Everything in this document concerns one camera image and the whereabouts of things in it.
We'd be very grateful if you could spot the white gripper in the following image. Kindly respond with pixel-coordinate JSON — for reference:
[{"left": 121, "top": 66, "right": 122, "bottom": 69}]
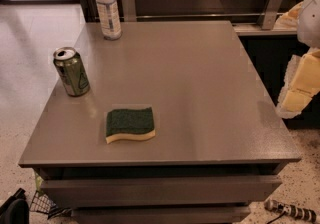
[{"left": 275, "top": 0, "right": 320, "bottom": 119}]

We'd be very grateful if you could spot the green and yellow sponge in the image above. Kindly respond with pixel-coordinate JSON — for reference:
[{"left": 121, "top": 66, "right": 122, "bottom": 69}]
[{"left": 106, "top": 107, "right": 156, "bottom": 144}]

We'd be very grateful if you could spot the clear plastic water bottle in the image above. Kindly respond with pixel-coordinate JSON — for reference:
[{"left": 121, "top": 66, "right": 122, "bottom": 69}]
[{"left": 96, "top": 0, "right": 122, "bottom": 40}]

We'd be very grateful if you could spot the grey drawer cabinet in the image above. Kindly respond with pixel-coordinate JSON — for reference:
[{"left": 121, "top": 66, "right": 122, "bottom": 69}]
[{"left": 20, "top": 21, "right": 300, "bottom": 212}]

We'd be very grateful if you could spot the upper grey drawer front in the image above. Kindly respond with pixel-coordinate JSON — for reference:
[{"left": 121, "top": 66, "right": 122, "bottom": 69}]
[{"left": 42, "top": 175, "right": 281, "bottom": 208}]

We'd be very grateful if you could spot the grey drawer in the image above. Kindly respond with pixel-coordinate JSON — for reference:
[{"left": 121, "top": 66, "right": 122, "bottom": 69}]
[
  {"left": 72, "top": 206, "right": 250, "bottom": 224},
  {"left": 42, "top": 175, "right": 281, "bottom": 208}
]

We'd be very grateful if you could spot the lower grey drawer front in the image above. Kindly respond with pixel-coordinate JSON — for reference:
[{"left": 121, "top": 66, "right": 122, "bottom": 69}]
[{"left": 72, "top": 206, "right": 250, "bottom": 224}]

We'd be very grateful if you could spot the green soda can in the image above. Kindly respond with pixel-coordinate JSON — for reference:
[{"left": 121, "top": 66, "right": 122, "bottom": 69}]
[{"left": 53, "top": 47, "right": 90, "bottom": 97}]

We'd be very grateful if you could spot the black bag on floor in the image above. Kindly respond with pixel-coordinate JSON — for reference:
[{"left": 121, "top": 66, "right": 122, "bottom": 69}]
[{"left": 0, "top": 188, "right": 29, "bottom": 224}]

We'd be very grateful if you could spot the right metal wall bracket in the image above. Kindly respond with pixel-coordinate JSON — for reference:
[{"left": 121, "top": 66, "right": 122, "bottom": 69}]
[{"left": 257, "top": 0, "right": 283, "bottom": 30}]

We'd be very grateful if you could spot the metal wall bracket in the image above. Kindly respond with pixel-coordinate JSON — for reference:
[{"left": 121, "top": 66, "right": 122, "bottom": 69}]
[
  {"left": 121, "top": 0, "right": 137, "bottom": 22},
  {"left": 257, "top": 0, "right": 283, "bottom": 30}
]

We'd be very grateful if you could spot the black white striped handle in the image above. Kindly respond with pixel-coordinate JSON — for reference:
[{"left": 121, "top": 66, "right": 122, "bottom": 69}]
[{"left": 264, "top": 199, "right": 320, "bottom": 224}]

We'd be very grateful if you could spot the left metal wall bracket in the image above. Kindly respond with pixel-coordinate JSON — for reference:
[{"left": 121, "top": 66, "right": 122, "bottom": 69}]
[{"left": 121, "top": 0, "right": 137, "bottom": 22}]

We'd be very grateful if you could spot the black wire basket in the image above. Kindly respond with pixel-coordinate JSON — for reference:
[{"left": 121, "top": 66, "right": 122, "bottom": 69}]
[{"left": 30, "top": 191, "right": 71, "bottom": 219}]

